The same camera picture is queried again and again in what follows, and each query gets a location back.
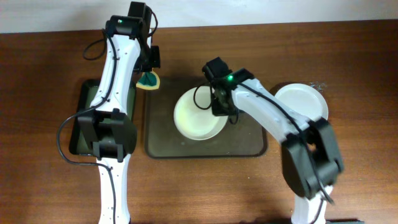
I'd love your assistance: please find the black water tray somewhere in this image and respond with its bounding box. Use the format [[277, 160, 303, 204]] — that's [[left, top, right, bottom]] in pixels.
[[68, 79, 136, 156]]

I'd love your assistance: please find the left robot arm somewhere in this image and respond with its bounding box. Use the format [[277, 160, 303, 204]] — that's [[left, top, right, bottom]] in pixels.
[[77, 1, 160, 223]]

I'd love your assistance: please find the grey plate yellow stain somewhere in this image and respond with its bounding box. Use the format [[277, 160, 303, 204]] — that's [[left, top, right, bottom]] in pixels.
[[275, 83, 329, 120]]

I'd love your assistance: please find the green yellow sponge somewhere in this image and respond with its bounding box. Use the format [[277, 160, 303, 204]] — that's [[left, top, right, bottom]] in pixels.
[[136, 71, 160, 91]]

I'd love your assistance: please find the large brown serving tray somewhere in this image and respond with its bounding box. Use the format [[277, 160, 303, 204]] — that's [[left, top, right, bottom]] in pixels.
[[144, 77, 268, 159]]

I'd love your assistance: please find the white plate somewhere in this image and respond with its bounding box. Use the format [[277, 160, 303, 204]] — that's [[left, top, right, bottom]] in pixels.
[[174, 86, 228, 141]]

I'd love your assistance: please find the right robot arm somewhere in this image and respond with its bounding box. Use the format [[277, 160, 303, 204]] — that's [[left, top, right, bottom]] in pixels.
[[202, 57, 344, 223]]

